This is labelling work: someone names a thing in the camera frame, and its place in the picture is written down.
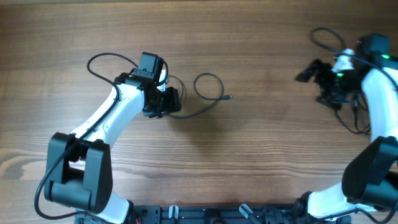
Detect thick black usb cable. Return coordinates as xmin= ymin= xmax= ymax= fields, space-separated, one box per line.
xmin=164 ymin=72 xmax=233 ymax=119

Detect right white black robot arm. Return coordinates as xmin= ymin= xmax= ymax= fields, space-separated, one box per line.
xmin=295 ymin=30 xmax=397 ymax=223

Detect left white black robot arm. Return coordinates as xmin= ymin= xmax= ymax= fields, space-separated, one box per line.
xmin=34 ymin=52 xmax=181 ymax=223

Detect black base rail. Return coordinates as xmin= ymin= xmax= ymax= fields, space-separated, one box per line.
xmin=134 ymin=204 xmax=305 ymax=224

